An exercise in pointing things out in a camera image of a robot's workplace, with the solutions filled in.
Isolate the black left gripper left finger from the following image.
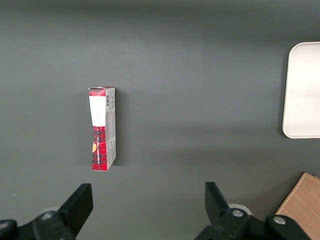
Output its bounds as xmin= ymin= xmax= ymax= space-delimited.
xmin=0 ymin=183 xmax=94 ymax=240

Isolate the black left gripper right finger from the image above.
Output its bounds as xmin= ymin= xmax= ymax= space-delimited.
xmin=194 ymin=181 xmax=312 ymax=240

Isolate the white plastic tray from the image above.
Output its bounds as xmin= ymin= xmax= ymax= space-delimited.
xmin=281 ymin=41 xmax=320 ymax=139

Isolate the light wooden board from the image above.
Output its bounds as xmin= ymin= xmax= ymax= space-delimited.
xmin=274 ymin=172 xmax=320 ymax=240

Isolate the red plaid cardboard box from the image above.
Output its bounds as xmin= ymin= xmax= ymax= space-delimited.
xmin=87 ymin=86 xmax=117 ymax=173

